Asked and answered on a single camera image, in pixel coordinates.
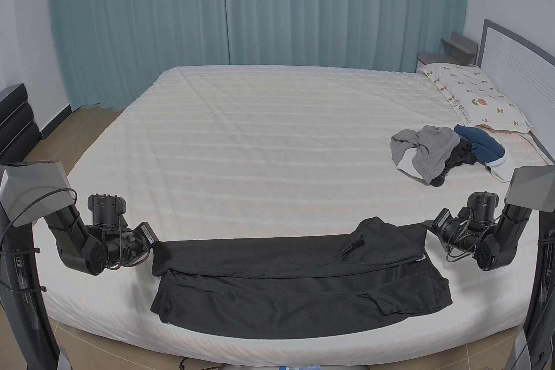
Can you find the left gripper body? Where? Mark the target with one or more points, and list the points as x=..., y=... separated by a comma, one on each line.
x=145, y=239

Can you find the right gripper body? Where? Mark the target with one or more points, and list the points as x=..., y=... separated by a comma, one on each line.
x=444, y=227

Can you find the black garment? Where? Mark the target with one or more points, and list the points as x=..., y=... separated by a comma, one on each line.
x=282, y=273

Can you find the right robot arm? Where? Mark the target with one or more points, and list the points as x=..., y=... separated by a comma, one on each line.
x=498, y=244

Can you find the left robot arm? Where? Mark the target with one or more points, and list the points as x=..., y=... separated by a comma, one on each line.
x=71, y=240

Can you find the pile of clothes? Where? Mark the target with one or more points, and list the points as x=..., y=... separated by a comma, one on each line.
x=429, y=151

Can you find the bed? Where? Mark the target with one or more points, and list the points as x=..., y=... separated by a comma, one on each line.
x=269, y=142

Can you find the white printed pillow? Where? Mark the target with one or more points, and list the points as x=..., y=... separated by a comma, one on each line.
x=472, y=95

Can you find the black chest of drawers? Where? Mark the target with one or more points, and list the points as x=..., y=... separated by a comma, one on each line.
x=17, y=121

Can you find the grey bedside table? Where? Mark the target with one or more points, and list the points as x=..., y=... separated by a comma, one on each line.
x=455, y=49

